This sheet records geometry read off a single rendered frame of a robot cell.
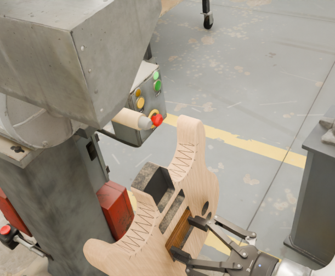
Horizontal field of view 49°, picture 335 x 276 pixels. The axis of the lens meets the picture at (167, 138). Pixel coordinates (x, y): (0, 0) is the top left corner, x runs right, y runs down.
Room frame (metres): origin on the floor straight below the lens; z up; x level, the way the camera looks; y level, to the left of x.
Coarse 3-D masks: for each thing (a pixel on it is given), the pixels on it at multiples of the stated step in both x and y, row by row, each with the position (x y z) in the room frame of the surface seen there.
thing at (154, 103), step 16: (144, 64) 0.95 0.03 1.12; (144, 80) 0.87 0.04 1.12; (160, 80) 0.92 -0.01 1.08; (128, 96) 0.81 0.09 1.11; (144, 96) 0.86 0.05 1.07; (160, 96) 0.91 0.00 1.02; (144, 112) 0.85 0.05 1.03; (160, 112) 0.90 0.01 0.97; (128, 128) 0.83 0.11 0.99; (128, 144) 0.87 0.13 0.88
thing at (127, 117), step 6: (126, 108) 0.57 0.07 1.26; (120, 114) 0.55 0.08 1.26; (126, 114) 0.55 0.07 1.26; (132, 114) 0.54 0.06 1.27; (138, 114) 0.54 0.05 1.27; (144, 114) 0.55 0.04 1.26; (114, 120) 0.56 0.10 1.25; (120, 120) 0.55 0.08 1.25; (126, 120) 0.54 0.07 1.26; (132, 120) 0.53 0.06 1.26; (132, 126) 0.53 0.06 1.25
